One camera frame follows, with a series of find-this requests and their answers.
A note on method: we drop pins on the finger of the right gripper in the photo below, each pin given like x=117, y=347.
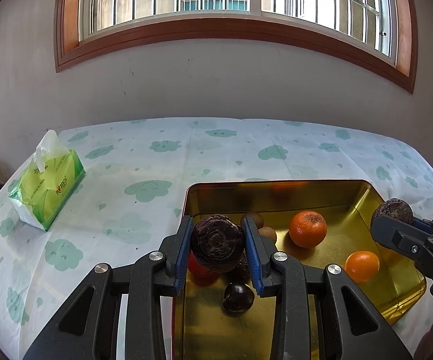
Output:
x=422, y=224
x=399, y=236

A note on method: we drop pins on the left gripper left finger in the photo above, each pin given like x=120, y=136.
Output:
x=85, y=326

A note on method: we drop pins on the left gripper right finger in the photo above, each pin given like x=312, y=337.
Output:
x=256, y=258

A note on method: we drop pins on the large orange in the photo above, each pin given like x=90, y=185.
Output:
x=308, y=229

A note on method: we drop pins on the brown longan fruit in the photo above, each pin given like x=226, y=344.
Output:
x=268, y=233
x=257, y=218

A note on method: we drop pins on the small orange mandarin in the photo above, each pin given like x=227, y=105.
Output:
x=362, y=266

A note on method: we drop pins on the red cherry tomato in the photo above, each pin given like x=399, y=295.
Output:
x=200, y=275

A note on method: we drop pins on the gold metal tin tray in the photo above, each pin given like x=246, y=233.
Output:
x=202, y=329

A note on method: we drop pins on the dark chestnut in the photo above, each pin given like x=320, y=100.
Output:
x=237, y=298

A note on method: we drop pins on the wrinkled dark passion fruit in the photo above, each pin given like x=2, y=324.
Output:
x=240, y=273

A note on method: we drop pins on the cloud-print tablecloth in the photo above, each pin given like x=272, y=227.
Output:
x=133, y=192

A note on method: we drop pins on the green tissue pack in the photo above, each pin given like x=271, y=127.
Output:
x=46, y=183

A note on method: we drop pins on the wood-framed barred window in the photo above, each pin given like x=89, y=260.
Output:
x=378, y=35

